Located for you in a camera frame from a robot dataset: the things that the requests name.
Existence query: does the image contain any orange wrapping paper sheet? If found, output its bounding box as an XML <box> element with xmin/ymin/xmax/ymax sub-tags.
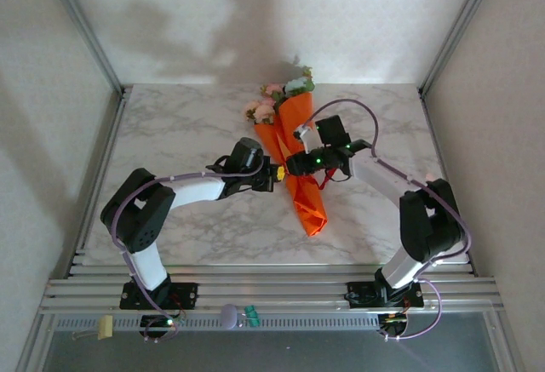
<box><xmin>254</xmin><ymin>93</ymin><xmax>330</xmax><ymax>238</ymax></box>

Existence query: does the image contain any pink fake flower bunch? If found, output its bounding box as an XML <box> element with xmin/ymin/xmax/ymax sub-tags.
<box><xmin>243</xmin><ymin>83</ymin><xmax>285</xmax><ymax>125</ymax></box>

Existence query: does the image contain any purple oval pebble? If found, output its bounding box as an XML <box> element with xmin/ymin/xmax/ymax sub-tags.
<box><xmin>219</xmin><ymin>303</ymin><xmax>238</xmax><ymax>330</ymax></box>

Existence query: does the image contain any small circuit board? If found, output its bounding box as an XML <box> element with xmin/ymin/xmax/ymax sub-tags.
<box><xmin>377</xmin><ymin>312</ymin><xmax>410</xmax><ymax>341</ymax></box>
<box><xmin>139</xmin><ymin>314</ymin><xmax>182</xmax><ymax>343</ymax></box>

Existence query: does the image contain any yellow binder clip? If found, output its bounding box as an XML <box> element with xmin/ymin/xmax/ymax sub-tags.
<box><xmin>72</xmin><ymin>314</ymin><xmax>115</xmax><ymax>341</ymax></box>

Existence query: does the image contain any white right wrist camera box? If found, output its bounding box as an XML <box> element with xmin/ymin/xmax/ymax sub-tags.
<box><xmin>292</xmin><ymin>121</ymin><xmax>317</xmax><ymax>154</ymax></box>

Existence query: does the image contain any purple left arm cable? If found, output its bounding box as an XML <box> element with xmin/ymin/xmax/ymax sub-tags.
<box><xmin>110</xmin><ymin>150</ymin><xmax>266</xmax><ymax>343</ymax></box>

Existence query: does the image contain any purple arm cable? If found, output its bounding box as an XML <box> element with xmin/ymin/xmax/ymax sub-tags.
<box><xmin>305</xmin><ymin>98</ymin><xmax>473</xmax><ymax>341</ymax></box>
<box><xmin>110</xmin><ymin>150</ymin><xmax>266</xmax><ymax>343</ymax></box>

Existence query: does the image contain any aluminium table side rail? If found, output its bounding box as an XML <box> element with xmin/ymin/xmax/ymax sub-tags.
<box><xmin>63</xmin><ymin>86</ymin><xmax>131</xmax><ymax>279</ymax></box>
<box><xmin>419</xmin><ymin>89</ymin><xmax>478</xmax><ymax>273</ymax></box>

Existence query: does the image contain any aluminium frame rail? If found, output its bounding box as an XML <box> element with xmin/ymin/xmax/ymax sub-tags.
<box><xmin>37</xmin><ymin>263</ymin><xmax>506</xmax><ymax>317</ymax></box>

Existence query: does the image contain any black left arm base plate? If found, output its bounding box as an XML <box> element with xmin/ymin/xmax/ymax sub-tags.
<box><xmin>119</xmin><ymin>282</ymin><xmax>199</xmax><ymax>311</ymax></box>

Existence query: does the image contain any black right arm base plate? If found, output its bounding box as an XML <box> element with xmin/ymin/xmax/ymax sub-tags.
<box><xmin>347</xmin><ymin>281</ymin><xmax>426</xmax><ymax>310</ymax></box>

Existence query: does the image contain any grey slotted cable duct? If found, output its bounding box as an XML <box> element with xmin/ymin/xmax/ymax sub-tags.
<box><xmin>54</xmin><ymin>314</ymin><xmax>382</xmax><ymax>333</ymax></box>

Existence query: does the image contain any aluminium frame post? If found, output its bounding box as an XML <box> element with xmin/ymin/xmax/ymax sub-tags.
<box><xmin>40</xmin><ymin>0</ymin><xmax>134</xmax><ymax>97</ymax></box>
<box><xmin>418</xmin><ymin>0</ymin><xmax>504</xmax><ymax>95</ymax></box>

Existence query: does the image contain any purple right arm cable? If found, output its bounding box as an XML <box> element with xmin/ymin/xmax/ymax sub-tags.
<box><xmin>305</xmin><ymin>98</ymin><xmax>473</xmax><ymax>341</ymax></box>

